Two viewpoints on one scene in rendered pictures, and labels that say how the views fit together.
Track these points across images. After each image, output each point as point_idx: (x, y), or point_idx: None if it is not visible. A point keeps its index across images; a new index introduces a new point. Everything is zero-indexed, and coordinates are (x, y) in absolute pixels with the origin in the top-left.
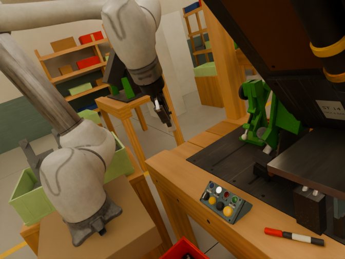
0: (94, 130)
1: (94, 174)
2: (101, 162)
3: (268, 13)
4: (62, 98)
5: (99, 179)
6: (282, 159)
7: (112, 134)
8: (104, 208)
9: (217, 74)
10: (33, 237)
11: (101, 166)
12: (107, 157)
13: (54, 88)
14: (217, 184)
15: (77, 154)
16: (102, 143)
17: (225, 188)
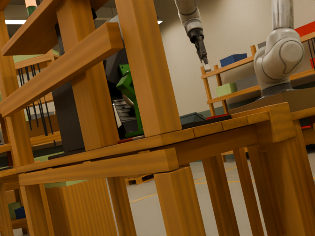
0: (266, 43)
1: (257, 70)
2: (261, 67)
3: None
4: (272, 10)
5: (258, 75)
6: None
7: (275, 52)
8: (261, 93)
9: (162, 44)
10: None
11: (260, 70)
12: (264, 67)
13: (273, 1)
14: (190, 113)
15: (255, 54)
16: (265, 55)
17: (186, 114)
